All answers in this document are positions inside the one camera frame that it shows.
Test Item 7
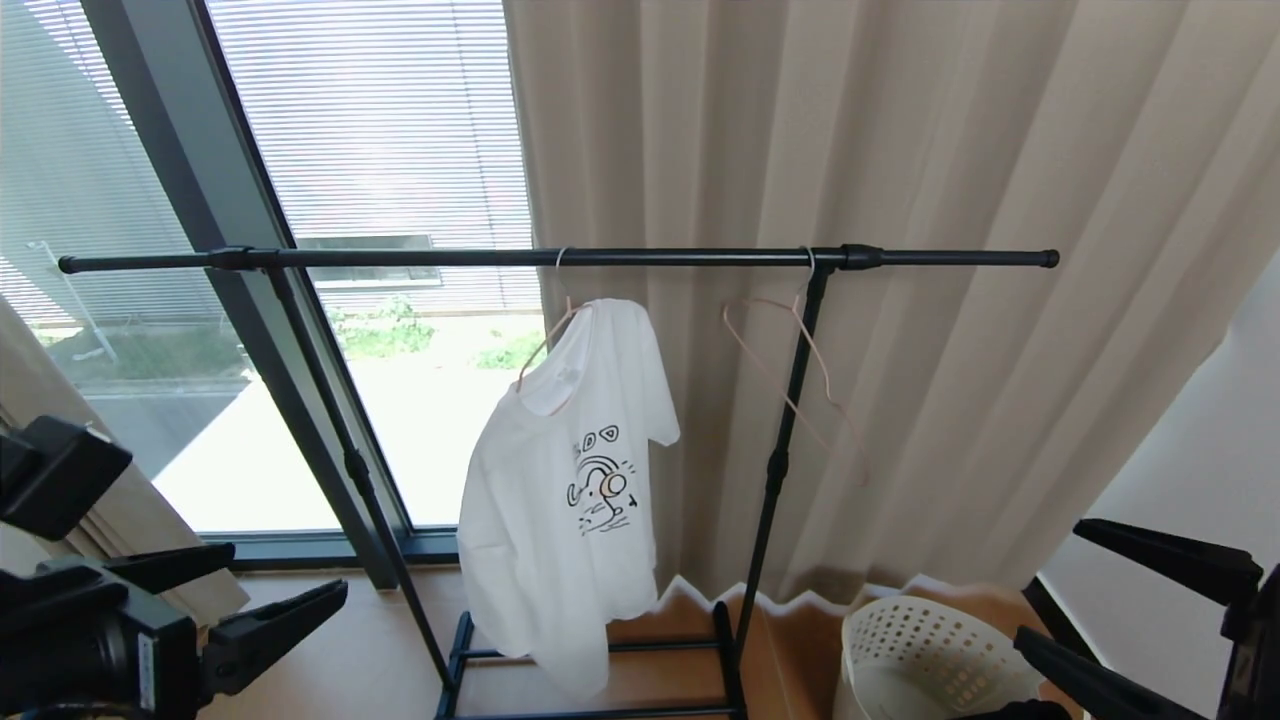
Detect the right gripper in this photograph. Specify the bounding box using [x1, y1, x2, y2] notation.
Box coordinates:
[1014, 517, 1280, 720]

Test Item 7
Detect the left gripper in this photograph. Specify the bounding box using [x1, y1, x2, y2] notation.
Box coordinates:
[0, 543, 350, 720]

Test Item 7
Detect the white printed t-shirt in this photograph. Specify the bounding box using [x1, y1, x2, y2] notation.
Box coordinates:
[457, 298, 683, 701]

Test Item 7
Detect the pink clothes hanger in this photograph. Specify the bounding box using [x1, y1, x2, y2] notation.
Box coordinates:
[721, 247, 872, 489]
[514, 247, 601, 397]

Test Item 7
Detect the white laundry basket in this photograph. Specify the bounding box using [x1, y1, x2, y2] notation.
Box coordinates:
[832, 595, 1078, 720]

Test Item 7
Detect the black clothes rack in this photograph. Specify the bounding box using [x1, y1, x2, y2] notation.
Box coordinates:
[58, 243, 1061, 720]

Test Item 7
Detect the window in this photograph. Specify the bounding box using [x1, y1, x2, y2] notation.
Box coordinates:
[0, 0, 547, 593]

